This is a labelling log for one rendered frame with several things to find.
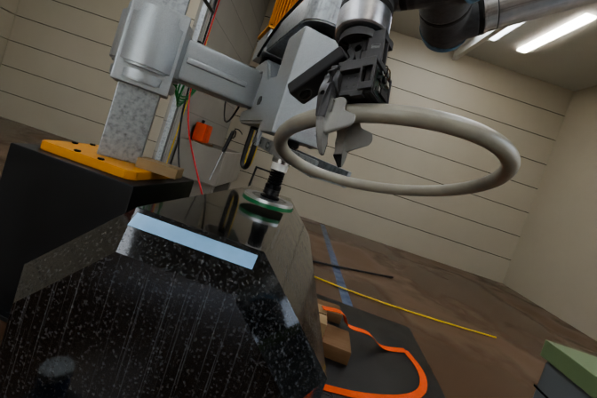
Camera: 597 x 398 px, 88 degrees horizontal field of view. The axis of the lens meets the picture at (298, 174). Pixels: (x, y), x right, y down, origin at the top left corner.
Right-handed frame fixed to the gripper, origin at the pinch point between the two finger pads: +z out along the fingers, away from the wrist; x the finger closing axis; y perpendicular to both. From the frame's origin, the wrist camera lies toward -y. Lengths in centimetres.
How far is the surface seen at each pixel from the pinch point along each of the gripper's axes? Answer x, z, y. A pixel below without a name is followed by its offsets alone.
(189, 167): 185, -54, -314
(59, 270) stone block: -7, 31, -62
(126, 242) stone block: -2, 22, -47
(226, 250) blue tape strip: 13.5, 18.8, -31.3
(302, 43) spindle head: 36, -58, -43
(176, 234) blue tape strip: 6.1, 17.6, -41.3
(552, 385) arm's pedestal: 43, 30, 30
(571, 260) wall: 623, -54, 95
